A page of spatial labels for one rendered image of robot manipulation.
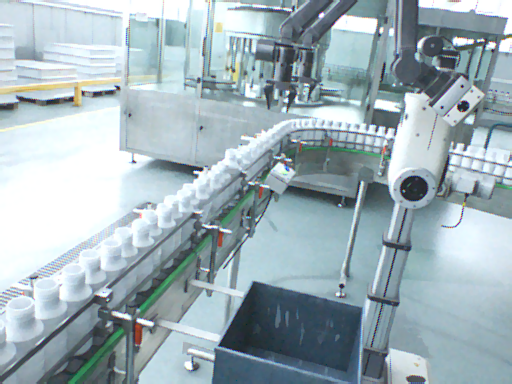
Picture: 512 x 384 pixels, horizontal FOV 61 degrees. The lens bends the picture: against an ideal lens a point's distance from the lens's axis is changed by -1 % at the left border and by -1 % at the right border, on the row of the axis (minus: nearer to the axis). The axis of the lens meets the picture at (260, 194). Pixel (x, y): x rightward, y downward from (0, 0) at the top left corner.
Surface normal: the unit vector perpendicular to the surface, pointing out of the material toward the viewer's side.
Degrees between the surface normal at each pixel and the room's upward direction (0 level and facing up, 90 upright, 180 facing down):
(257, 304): 90
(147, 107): 90
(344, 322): 90
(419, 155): 101
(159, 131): 90
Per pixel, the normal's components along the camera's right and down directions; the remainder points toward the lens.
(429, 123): -0.25, 0.29
